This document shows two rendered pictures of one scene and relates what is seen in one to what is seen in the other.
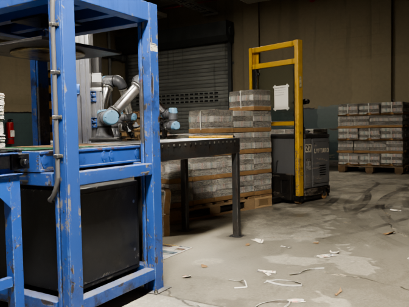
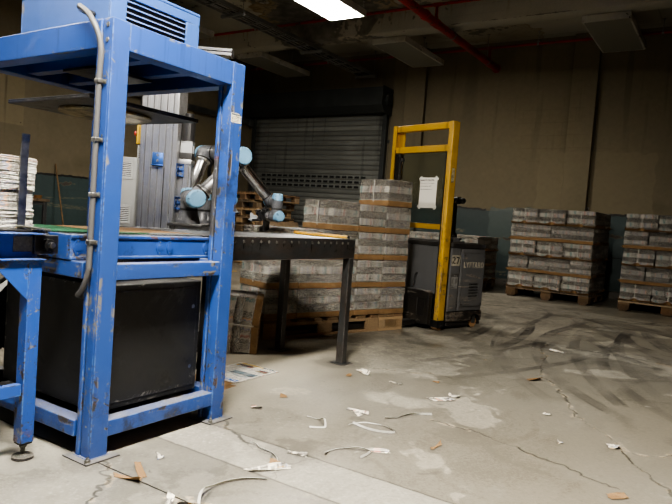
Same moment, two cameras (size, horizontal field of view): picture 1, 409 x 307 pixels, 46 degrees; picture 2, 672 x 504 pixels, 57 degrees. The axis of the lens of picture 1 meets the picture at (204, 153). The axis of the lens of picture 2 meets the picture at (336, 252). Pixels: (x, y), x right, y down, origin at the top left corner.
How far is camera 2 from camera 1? 0.31 m
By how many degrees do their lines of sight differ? 2
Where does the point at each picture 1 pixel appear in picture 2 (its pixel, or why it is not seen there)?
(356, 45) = (548, 133)
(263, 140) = (397, 245)
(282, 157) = (422, 269)
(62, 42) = (108, 104)
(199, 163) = (309, 266)
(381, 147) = (564, 268)
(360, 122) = (540, 233)
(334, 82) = (514, 178)
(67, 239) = (93, 344)
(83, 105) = (165, 180)
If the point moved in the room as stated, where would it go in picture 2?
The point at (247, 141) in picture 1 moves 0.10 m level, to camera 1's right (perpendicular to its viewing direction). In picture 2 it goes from (376, 244) to (388, 245)
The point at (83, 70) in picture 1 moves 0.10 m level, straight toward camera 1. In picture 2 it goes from (169, 137) to (168, 135)
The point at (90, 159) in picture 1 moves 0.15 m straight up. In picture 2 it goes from (141, 250) to (143, 213)
